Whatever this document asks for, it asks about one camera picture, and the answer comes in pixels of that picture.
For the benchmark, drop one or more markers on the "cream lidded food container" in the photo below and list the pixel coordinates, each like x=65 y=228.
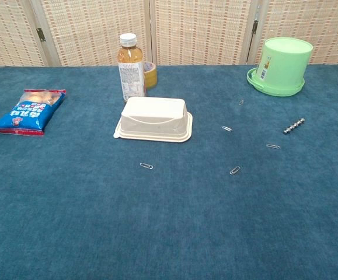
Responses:
x=154 y=119

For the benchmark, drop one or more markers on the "paperclip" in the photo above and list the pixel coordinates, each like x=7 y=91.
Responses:
x=235 y=170
x=146 y=166
x=273 y=146
x=241 y=102
x=226 y=128

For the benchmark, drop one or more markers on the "blue snack bag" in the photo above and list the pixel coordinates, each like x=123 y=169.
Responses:
x=30 y=114

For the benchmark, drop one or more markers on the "amber tea bottle white cap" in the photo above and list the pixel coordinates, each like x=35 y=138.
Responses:
x=130 y=73

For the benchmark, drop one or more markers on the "woven folding screen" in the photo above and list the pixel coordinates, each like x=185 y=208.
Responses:
x=198 y=29

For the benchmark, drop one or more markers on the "yellow tape roll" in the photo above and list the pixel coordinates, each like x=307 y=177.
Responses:
x=151 y=76

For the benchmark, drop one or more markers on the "silver magnetic ball rod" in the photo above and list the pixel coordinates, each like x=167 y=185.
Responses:
x=294 y=126

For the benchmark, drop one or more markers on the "blue velvet table cloth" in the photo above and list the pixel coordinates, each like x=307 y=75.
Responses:
x=168 y=204

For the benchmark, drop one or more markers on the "green plastic bucket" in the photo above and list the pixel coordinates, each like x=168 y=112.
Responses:
x=281 y=67

